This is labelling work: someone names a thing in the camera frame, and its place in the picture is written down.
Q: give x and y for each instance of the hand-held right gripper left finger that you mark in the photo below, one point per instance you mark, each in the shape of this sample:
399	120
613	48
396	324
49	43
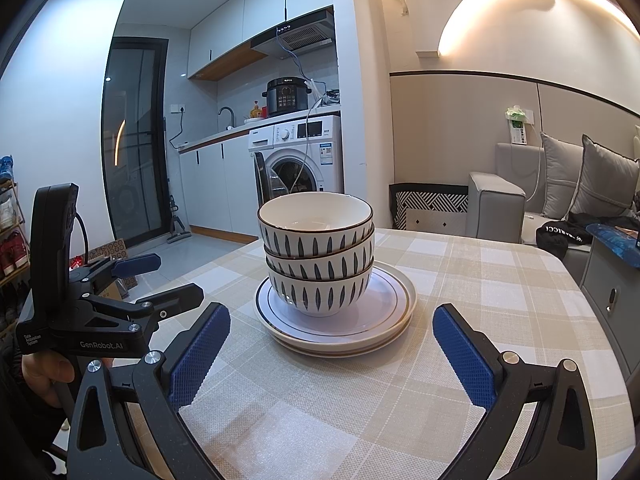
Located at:
200	355

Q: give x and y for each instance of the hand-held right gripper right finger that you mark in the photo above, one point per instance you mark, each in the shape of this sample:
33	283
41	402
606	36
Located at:
462	355

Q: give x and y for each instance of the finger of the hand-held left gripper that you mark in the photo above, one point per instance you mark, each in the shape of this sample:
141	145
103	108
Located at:
142	262
180	297

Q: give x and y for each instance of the white plate with dark rim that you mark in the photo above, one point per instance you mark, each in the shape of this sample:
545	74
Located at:
390	305

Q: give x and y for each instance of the cream ribbed plate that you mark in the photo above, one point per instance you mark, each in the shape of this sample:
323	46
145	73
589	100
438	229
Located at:
340	350

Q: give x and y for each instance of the white bowl blue leaf pattern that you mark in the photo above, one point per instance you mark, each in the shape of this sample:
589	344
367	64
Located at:
320	265
315	237
320	297

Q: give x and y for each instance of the person's left forearm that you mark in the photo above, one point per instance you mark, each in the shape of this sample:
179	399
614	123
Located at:
25	435

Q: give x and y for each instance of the person's left hand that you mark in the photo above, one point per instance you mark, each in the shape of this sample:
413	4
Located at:
40	375

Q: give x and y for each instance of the cardboard box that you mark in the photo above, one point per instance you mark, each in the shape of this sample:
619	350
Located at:
105	250

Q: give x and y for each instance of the floor mop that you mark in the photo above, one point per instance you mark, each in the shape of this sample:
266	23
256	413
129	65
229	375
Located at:
180	235

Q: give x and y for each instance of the beige checkered tablecloth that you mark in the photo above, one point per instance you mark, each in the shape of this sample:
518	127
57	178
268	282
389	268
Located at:
450	270

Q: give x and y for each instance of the white kitchen counter cabinets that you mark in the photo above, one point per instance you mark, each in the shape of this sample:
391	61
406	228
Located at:
210	185

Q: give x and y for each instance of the black garment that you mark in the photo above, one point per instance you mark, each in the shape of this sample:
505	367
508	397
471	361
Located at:
550	240

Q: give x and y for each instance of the grey sofa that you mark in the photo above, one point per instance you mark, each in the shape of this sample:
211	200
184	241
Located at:
495	210

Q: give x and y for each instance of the black white patterned basket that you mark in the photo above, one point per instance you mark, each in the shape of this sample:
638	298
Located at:
430	205

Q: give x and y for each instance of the grey drawer cabinet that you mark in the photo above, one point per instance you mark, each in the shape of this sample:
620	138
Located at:
610	300

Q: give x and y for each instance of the kitchen faucet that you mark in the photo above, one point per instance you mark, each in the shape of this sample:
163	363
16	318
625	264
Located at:
233	120

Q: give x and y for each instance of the blue plastic bag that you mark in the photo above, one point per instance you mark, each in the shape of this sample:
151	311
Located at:
615	245

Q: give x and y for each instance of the yellow figurine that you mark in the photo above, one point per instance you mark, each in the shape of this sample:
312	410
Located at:
256	111

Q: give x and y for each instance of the white washing machine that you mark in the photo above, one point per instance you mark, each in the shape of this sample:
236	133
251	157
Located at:
320	160

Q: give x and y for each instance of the grey cushion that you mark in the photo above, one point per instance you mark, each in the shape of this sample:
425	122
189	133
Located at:
605	180
560	175

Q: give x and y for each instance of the black pressure cooker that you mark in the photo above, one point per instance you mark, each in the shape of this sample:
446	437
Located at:
287	97

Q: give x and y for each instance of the white upper cabinets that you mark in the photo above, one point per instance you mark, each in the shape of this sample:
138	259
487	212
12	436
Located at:
225	25

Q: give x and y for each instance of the range hood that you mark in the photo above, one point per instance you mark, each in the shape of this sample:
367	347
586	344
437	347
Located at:
300	37

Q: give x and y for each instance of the white wall outlet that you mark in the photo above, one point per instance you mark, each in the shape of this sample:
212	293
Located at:
177	108

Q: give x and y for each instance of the green white wall packet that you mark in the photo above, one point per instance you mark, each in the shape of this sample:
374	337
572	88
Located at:
517	130

